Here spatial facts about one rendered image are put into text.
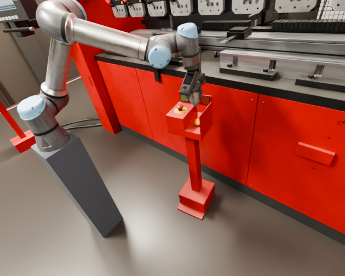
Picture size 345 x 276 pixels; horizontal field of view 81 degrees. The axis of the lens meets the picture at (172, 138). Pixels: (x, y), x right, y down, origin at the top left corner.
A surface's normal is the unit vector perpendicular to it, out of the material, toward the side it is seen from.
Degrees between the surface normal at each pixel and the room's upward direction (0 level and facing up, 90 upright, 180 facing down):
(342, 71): 90
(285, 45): 90
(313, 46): 90
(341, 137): 90
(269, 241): 0
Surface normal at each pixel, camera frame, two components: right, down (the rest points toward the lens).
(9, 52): 0.78, 0.29
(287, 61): -0.66, 0.54
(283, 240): -0.14, -0.77
